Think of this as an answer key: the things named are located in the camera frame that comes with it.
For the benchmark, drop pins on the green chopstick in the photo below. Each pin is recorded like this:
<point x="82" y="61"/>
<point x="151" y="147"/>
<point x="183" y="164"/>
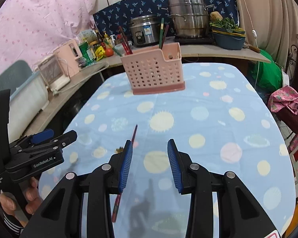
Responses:
<point x="161" y="33"/>
<point x="114" y="49"/>

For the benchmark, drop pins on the cooking oil bottle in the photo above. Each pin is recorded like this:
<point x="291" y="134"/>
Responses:
<point x="107" y="38"/>

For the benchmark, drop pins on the green plastic bag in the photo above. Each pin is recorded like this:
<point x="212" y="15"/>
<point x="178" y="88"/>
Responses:
<point x="267" y="75"/>

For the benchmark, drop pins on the pink electric kettle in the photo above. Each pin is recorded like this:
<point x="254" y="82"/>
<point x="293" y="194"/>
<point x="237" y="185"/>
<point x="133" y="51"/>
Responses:
<point x="67" y="55"/>

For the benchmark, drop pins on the navy patterned cloth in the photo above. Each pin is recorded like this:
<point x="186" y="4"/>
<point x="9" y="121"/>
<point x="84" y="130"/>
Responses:
<point x="119" y="14"/>

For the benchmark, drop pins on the silver rice cooker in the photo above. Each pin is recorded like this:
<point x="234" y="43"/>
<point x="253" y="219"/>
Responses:
<point x="145" y="30"/>

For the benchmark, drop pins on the wooden counter shelf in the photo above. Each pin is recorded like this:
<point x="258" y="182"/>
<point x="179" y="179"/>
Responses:
<point x="45" y="116"/>

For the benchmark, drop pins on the beige hanging cloth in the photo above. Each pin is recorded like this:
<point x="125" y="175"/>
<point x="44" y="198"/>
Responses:
<point x="271" y="25"/>

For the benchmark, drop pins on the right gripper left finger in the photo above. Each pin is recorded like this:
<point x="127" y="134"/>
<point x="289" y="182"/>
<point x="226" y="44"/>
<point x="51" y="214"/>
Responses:
<point x="60" y="214"/>

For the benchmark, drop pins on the blue bowl with greens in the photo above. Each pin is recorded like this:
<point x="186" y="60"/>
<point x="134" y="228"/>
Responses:
<point x="227" y="34"/>

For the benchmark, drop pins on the red tomato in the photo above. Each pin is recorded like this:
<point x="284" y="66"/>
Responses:
<point x="109" y="52"/>

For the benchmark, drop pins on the green box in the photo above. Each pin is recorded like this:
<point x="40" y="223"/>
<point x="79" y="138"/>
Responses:
<point x="87" y="52"/>

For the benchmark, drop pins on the white glass blender jug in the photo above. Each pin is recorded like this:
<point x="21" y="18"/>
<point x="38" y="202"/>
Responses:
<point x="53" y="74"/>

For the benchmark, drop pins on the green chopstick in holder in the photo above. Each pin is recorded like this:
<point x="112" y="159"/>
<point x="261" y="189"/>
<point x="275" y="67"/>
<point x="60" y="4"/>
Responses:
<point x="114" y="49"/>

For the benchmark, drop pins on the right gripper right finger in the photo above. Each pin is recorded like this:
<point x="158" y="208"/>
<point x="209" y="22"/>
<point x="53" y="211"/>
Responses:
<point x="240" y="214"/>

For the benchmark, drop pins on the black induction cooker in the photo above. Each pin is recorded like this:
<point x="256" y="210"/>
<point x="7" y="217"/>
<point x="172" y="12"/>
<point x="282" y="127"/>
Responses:
<point x="194" y="41"/>

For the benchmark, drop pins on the potato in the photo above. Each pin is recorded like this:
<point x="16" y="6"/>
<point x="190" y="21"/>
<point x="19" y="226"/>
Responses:
<point x="215" y="16"/>

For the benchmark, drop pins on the pink curtain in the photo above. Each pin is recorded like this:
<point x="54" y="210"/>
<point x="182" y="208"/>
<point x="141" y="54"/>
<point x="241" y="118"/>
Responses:
<point x="32" y="29"/>

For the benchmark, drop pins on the bright red chopstick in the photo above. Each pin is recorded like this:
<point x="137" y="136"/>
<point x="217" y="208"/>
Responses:
<point x="123" y="173"/>

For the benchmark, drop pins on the person's left hand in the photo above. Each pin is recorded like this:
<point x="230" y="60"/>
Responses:
<point x="12" y="207"/>

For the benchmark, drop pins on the blue polka dot tablecloth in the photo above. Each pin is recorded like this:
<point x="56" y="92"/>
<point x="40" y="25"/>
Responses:
<point x="218" y="119"/>

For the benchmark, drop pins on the stainless steel steamer pot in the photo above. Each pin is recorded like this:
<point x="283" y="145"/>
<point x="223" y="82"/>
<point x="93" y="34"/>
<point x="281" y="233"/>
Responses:
<point x="190" y="18"/>

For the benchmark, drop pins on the gold fork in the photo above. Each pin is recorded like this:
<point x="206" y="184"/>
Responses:
<point x="119" y="150"/>

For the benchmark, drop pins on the glass food container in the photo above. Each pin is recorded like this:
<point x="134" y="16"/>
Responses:
<point x="120" y="49"/>

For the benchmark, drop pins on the dark maroon chopstick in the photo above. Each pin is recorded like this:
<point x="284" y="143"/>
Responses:
<point x="125" y="40"/>

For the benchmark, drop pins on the pink plastic utensil holder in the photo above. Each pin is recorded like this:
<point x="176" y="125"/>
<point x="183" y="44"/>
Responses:
<point x="151" y="70"/>

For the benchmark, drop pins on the yellow snack package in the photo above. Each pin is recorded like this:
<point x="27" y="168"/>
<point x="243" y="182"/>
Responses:
<point x="99" y="53"/>

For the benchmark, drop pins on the pink floral bag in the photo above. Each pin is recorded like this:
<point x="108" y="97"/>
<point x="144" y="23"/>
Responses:
<point x="284" y="103"/>

